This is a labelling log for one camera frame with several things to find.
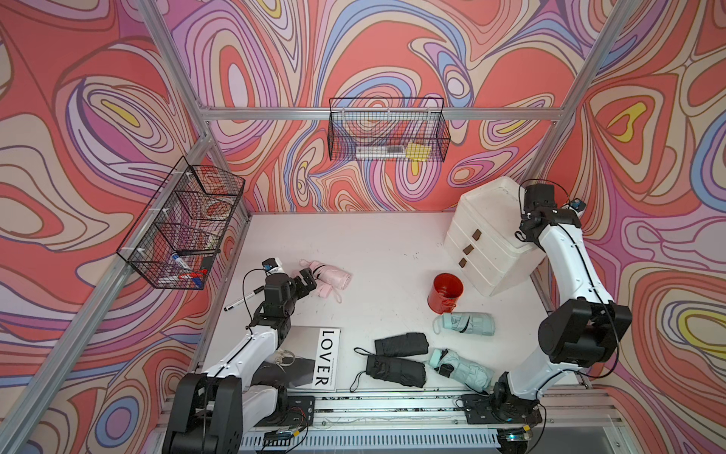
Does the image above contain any white three-drawer cabinet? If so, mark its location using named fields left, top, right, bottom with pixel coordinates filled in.
left=444, top=177, right=545, bottom=297

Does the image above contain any black umbrella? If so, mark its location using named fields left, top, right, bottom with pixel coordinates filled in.
left=349, top=347, right=427, bottom=393
left=374, top=332, right=429, bottom=358

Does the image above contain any mint green umbrella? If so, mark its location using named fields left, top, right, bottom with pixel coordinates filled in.
left=432, top=312, right=495, bottom=337
left=428, top=349, right=493, bottom=393

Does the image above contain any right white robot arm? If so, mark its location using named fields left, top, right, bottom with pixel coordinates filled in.
left=492, top=179, right=633, bottom=410

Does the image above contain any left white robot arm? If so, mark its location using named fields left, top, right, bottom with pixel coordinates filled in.
left=162, top=268, right=317, bottom=453

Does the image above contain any pink folded umbrella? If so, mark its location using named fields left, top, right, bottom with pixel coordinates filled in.
left=299, top=260, right=353, bottom=291
left=316, top=281, right=342, bottom=304

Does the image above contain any black white marker pen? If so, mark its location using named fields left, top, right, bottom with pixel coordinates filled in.
left=223, top=286, right=264, bottom=311

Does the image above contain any LOVER magazine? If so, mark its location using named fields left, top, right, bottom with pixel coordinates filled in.
left=240, top=325, right=342, bottom=392

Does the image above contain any red marker in basket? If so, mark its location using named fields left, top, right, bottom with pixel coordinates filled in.
left=178, top=270, right=206, bottom=287

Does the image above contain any blue marker in basket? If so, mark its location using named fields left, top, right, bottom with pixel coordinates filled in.
left=171, top=253, right=192, bottom=271

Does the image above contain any red metal cup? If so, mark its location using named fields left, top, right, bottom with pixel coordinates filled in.
left=427, top=274, right=464, bottom=315

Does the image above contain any yellow sponge in basket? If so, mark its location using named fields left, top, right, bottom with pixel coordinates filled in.
left=405, top=142, right=432, bottom=162

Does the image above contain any clear box in basket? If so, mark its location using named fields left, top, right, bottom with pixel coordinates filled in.
left=355, top=146, right=406, bottom=161

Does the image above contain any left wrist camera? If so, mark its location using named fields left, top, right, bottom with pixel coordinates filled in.
left=261, top=257, right=284, bottom=274

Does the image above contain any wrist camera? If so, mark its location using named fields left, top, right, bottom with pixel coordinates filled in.
left=567, top=199, right=587, bottom=217
left=261, top=257, right=284, bottom=274

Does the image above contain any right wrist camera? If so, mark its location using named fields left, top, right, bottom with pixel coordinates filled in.
left=567, top=199, right=587, bottom=217

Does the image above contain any black wire basket left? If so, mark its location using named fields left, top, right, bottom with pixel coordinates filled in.
left=116, top=157, right=246, bottom=291

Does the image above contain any black wire basket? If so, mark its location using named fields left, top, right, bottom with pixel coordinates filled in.
left=327, top=96, right=451, bottom=163
left=116, top=157, right=246, bottom=291

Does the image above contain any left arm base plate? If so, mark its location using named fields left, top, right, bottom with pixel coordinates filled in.
left=255, top=395, right=316, bottom=428

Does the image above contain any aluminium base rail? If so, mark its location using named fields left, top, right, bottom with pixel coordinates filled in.
left=240, top=386, right=640, bottom=453

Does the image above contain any black wire basket back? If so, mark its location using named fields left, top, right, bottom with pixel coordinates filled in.
left=327, top=96, right=451, bottom=163

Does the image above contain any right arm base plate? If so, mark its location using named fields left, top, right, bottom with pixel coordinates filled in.
left=459, top=393, right=544, bottom=427

